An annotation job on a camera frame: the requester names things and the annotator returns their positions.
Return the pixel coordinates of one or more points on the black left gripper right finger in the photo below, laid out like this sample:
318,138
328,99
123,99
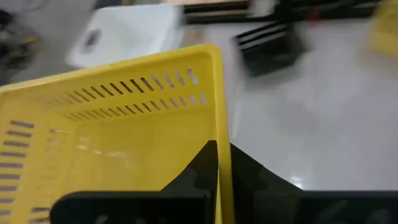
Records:
280,205

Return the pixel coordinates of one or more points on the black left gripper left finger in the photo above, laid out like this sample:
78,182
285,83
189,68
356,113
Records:
186,205

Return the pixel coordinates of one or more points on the yellow slotted plastic basket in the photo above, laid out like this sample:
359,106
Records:
384,31
124,140

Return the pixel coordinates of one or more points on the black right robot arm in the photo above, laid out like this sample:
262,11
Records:
15,46

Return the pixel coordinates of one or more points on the black slotted plastic basket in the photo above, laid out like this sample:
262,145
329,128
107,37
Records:
267,59

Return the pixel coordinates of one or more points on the large white plastic basket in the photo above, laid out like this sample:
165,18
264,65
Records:
130,31

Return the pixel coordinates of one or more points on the black metal shelf frame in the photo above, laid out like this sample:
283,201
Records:
217,15

